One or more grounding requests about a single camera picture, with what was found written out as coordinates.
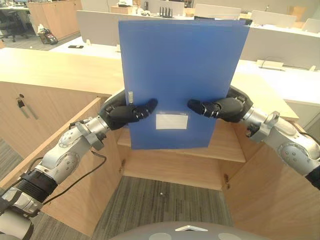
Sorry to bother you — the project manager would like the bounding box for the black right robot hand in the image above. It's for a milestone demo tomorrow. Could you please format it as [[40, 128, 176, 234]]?
[[187, 85, 255, 124]]

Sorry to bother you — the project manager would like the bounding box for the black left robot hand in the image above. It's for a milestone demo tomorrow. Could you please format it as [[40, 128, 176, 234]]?
[[98, 88, 159, 131]]

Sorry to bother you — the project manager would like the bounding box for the blue plastic folder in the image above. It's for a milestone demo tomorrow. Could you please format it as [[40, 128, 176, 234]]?
[[118, 18, 250, 151]]

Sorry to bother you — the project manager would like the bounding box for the wooden cabinet shelf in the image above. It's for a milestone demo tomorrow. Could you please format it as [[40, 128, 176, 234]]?
[[117, 122, 247, 163]]

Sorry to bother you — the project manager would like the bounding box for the white folder label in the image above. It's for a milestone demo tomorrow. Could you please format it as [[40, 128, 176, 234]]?
[[155, 113, 188, 130]]

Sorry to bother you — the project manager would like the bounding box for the light wooden office cabinet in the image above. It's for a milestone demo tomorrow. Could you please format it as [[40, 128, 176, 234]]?
[[0, 47, 320, 240]]

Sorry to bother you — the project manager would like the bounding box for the tall wooden storage cabinet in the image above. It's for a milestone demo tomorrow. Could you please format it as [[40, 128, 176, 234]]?
[[27, 0, 83, 40]]

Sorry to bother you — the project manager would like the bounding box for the black office chair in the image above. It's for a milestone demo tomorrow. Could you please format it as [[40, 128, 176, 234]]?
[[0, 9, 30, 43]]

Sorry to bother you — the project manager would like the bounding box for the white desk partition panel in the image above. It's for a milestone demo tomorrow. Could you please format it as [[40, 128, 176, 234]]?
[[76, 10, 121, 47], [194, 3, 242, 20], [250, 9, 298, 29]]

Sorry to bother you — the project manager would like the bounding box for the black antenna router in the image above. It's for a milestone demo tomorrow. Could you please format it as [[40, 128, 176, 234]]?
[[158, 6, 175, 18]]

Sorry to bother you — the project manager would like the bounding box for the dark cluttered bag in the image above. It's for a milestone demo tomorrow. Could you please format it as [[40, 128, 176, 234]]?
[[36, 23, 59, 45]]

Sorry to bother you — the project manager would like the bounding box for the grey robot torso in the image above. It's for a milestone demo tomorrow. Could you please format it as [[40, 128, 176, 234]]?
[[93, 217, 272, 240]]

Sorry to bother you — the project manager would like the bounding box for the white desk cable box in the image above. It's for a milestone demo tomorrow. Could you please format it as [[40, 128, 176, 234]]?
[[256, 58, 286, 71]]

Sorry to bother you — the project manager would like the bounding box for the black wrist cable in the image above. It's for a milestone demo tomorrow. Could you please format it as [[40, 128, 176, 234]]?
[[43, 148, 107, 205]]

